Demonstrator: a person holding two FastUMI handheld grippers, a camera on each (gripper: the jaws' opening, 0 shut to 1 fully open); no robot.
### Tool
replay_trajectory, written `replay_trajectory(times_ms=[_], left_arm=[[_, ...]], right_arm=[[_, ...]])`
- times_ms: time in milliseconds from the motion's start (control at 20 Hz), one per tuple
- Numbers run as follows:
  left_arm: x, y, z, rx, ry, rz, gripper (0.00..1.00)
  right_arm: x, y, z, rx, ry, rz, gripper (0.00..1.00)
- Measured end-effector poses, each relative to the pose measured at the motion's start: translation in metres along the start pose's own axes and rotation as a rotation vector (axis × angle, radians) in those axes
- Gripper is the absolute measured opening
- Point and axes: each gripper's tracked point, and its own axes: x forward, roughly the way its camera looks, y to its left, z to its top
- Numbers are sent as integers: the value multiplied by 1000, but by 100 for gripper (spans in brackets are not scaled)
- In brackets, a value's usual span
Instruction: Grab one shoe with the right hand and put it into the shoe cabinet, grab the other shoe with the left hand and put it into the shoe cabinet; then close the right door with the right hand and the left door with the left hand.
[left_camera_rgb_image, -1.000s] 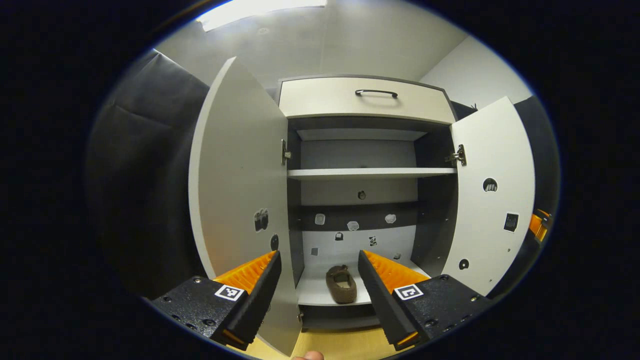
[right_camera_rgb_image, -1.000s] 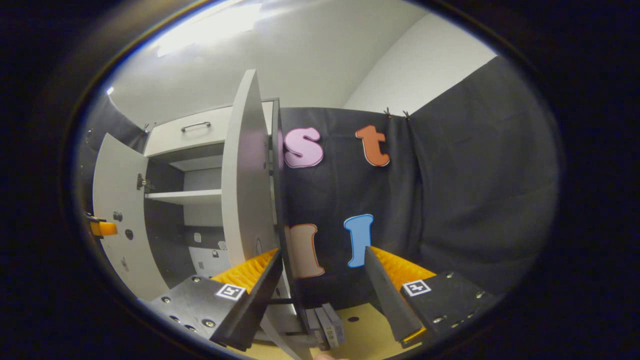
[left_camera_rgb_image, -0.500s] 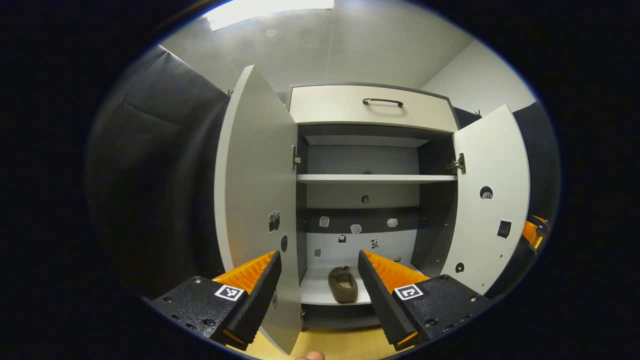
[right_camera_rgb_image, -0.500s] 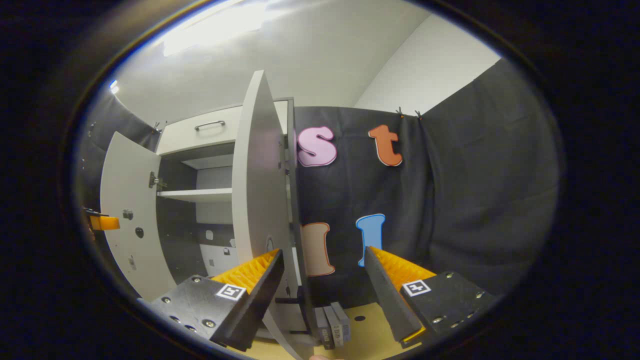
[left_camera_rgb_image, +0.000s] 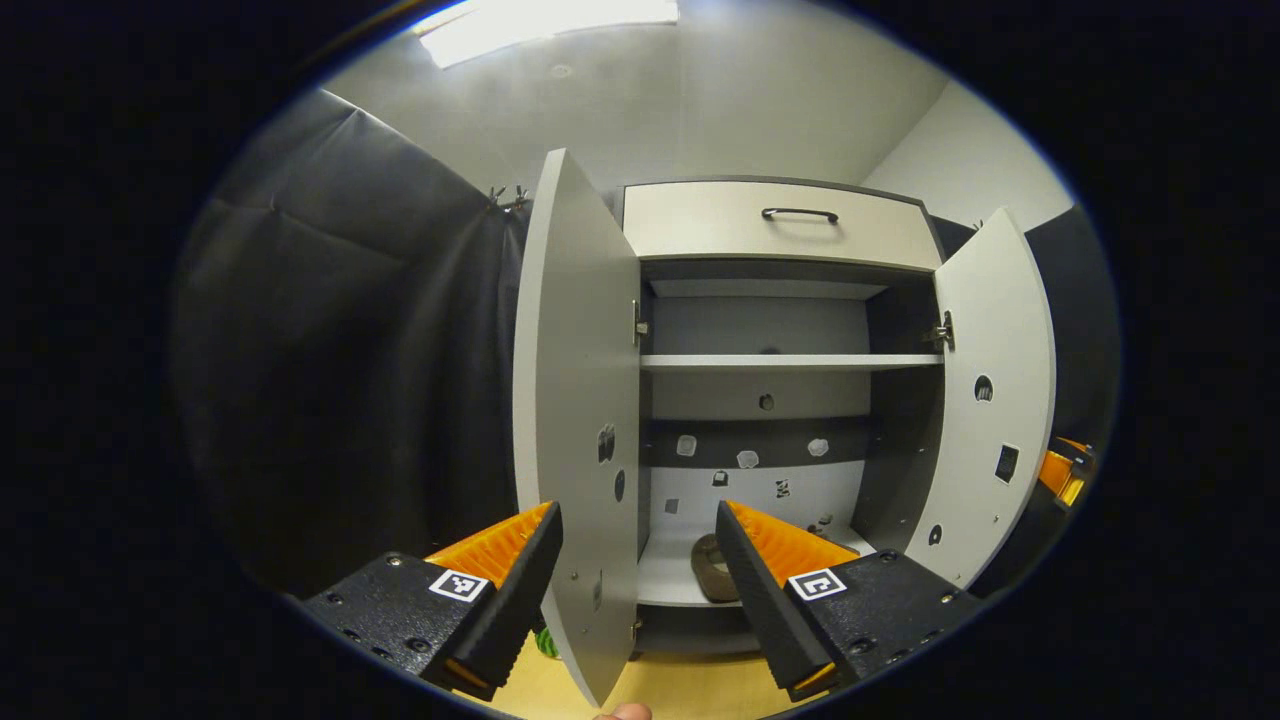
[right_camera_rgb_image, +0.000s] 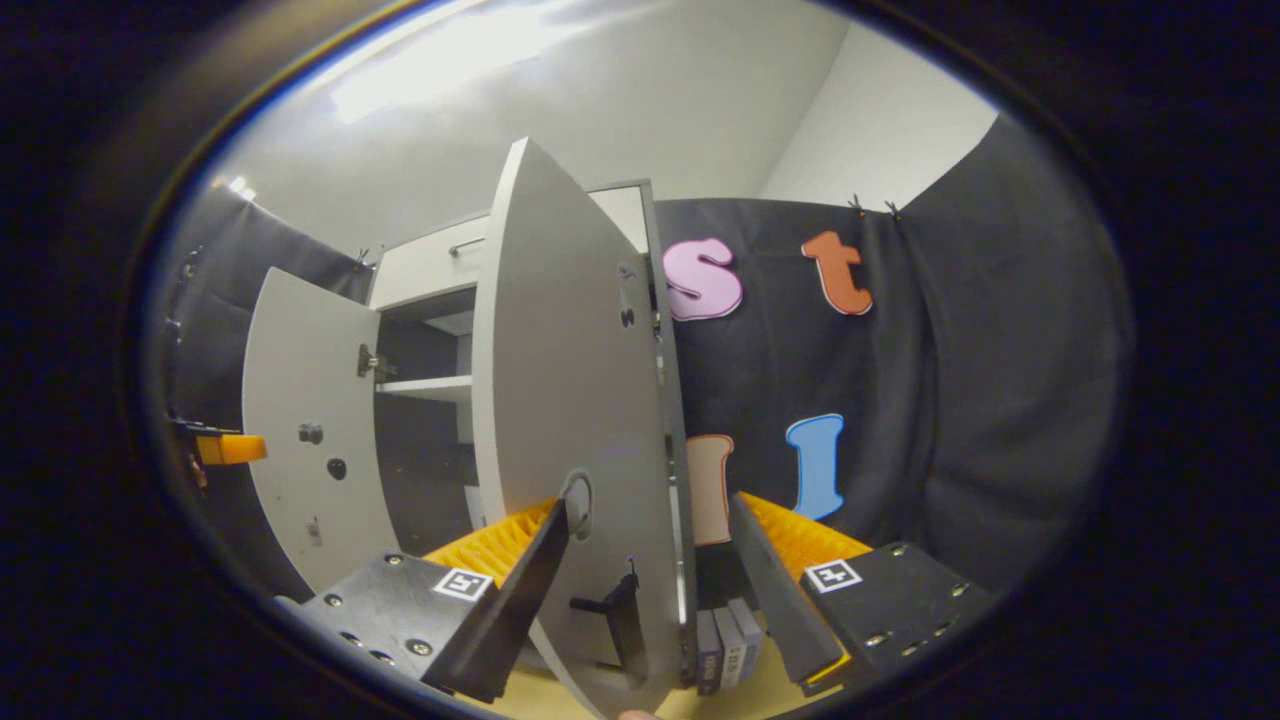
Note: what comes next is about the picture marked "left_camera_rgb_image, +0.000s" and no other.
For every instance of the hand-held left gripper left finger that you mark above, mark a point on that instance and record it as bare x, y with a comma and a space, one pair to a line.
515, 585

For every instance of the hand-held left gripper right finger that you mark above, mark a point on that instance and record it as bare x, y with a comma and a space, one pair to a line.
760, 595

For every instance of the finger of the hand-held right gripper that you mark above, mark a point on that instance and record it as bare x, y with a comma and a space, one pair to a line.
1055, 470

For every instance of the brown fuzzy shoe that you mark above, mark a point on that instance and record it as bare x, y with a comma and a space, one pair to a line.
712, 570

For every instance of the white shoe cabinet door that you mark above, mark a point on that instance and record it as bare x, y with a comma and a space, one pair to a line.
990, 320
575, 400

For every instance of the grey white shoe cabinet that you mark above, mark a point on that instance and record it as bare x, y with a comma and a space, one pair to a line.
760, 325

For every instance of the metal door hinge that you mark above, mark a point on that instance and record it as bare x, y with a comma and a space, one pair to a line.
638, 325
943, 332

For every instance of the white cabinet shelf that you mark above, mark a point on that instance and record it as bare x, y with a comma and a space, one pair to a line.
790, 363

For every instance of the watermelon slice plush toy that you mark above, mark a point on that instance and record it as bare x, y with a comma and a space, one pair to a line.
547, 643

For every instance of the black backdrop cloth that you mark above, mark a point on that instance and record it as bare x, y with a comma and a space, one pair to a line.
350, 350

